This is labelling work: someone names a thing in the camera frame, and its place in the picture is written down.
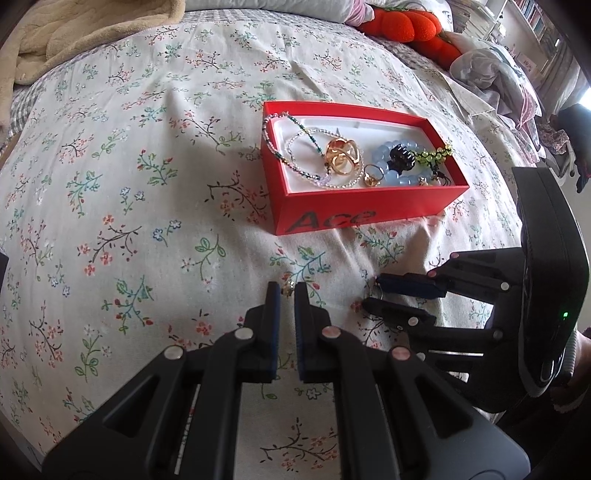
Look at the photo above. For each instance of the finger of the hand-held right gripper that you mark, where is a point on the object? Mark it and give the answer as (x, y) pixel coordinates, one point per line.
(411, 285)
(397, 313)

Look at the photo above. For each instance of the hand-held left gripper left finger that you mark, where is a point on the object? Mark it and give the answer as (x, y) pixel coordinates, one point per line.
(276, 323)

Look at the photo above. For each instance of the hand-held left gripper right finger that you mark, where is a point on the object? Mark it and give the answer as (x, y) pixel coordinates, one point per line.
(300, 323)

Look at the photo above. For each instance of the small gold earring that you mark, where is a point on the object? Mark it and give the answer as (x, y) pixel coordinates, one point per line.
(288, 287)

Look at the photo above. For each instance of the small gold charm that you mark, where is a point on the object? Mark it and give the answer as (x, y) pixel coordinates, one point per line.
(425, 180)

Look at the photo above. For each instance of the red jewelry box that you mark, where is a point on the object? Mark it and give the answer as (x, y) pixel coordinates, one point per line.
(332, 212)

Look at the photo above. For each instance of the black flower hair clip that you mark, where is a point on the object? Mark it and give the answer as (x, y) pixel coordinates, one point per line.
(402, 157)

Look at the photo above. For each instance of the green beaded charm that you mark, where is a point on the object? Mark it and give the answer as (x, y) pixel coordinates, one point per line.
(431, 156)

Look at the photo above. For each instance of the floral bedspread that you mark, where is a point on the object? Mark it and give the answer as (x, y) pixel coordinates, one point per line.
(138, 207)

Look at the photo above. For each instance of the crumpled light clothes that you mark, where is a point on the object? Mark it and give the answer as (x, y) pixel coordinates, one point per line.
(498, 78)

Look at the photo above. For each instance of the stack of books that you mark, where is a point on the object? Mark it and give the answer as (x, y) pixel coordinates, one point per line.
(531, 18)

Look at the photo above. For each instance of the orange plush pumpkin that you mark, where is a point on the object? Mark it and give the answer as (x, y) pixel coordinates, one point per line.
(401, 23)

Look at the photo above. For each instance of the grey pillow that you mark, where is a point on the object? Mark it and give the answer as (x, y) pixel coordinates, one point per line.
(277, 5)

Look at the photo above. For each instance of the beige fleece garment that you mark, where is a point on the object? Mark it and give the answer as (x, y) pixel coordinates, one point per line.
(69, 32)

